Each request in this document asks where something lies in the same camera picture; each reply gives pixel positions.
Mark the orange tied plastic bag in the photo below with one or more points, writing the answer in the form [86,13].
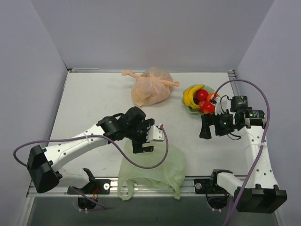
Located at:
[151,87]

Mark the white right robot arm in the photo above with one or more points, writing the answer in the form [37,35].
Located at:
[259,192]

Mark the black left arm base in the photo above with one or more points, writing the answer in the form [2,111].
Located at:
[88,199]

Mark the aluminium rail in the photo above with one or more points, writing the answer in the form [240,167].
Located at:
[141,189]
[83,70]
[232,76]

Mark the aluminium front rail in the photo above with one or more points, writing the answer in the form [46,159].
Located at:
[141,189]

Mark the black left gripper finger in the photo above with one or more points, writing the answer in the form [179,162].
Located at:
[146,149]
[137,147]

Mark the orange fake orange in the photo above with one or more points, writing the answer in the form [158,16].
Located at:
[212,96]

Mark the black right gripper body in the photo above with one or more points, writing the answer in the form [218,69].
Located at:
[210,121]

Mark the red orange fake peach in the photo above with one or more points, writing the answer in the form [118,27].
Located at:
[206,107]

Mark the aluminium right side rail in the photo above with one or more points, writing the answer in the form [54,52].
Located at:
[232,76]

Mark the green plastic bag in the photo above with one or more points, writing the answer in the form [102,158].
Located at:
[170,173]

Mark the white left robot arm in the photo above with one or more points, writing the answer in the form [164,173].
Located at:
[44,163]

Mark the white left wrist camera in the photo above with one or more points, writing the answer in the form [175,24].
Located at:
[155,133]

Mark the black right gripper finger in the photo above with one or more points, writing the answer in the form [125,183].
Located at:
[205,132]
[208,118]

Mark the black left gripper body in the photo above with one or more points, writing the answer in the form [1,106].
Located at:
[140,143]

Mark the red fake apple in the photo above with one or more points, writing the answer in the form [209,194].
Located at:
[201,95]

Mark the aluminium back rail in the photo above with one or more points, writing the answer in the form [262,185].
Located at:
[83,70]

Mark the yellow fake banana bunch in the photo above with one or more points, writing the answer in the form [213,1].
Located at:
[188,97]

